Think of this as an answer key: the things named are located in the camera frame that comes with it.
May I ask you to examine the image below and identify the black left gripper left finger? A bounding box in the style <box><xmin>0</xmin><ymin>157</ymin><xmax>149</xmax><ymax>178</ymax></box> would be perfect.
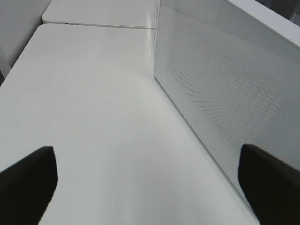
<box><xmin>0</xmin><ymin>146</ymin><xmax>58</xmax><ymax>225</ymax></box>

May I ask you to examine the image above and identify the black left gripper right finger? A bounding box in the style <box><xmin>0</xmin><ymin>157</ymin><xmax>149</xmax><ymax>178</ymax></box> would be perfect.
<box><xmin>238</xmin><ymin>144</ymin><xmax>300</xmax><ymax>225</ymax></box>

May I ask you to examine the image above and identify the white microwave door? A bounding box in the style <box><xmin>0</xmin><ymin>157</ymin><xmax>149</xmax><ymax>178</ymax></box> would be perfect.
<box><xmin>154</xmin><ymin>7</ymin><xmax>300</xmax><ymax>189</ymax></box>

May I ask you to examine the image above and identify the white microwave oven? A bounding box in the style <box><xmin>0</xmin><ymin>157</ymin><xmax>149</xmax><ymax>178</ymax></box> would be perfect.
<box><xmin>160</xmin><ymin>0</ymin><xmax>300</xmax><ymax>47</ymax></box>

